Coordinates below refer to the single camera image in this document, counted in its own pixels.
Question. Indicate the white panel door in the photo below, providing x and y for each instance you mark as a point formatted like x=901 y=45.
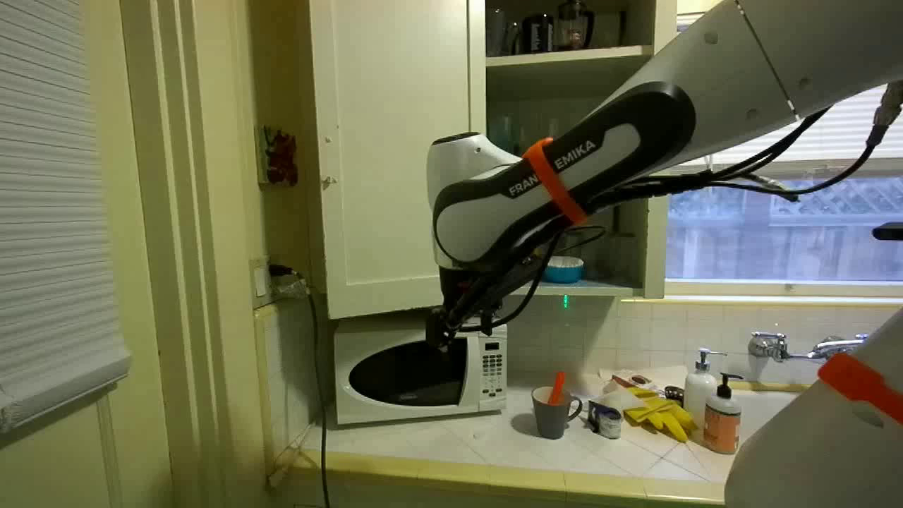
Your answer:
x=57 y=470

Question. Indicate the white wall cupboard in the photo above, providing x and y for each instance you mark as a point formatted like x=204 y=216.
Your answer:
x=564 y=56

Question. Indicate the grey ceramic mug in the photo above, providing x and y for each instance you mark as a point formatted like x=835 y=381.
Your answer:
x=550 y=418

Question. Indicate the white cupboard door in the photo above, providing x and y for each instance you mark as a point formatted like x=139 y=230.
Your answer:
x=396 y=141

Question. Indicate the red white booklet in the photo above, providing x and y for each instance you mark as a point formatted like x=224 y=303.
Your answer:
x=625 y=381

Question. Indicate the blue white small mug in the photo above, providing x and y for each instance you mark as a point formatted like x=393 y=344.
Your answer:
x=606 y=421

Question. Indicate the dark glass carafe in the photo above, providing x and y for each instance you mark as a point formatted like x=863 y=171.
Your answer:
x=571 y=25

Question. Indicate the red wall decoration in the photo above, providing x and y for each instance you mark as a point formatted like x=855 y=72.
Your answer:
x=276 y=157

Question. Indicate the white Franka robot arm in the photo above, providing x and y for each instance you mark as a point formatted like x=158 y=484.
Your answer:
x=524 y=186

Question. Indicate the white microwave oven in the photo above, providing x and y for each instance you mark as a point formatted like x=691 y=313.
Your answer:
x=495 y=370

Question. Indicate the kitchen window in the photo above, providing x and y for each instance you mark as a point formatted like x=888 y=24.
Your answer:
x=752 y=234

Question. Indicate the chrome sink faucet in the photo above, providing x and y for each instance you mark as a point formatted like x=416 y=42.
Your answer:
x=764 y=344

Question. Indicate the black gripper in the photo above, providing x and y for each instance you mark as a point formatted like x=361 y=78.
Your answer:
x=444 y=333

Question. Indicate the blue plastic bowl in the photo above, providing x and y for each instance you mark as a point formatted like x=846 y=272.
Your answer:
x=564 y=274

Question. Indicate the yellow rubber gloves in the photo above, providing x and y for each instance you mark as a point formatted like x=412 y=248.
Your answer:
x=664 y=413

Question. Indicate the white pump soap bottle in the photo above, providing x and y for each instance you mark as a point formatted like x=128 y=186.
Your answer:
x=698 y=385

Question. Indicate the dark metal canister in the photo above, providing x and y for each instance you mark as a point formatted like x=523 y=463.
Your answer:
x=536 y=35

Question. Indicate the orange label pump bottle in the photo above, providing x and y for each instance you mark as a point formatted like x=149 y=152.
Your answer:
x=721 y=425

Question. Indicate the white window blind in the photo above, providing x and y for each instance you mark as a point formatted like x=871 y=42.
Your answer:
x=46 y=186

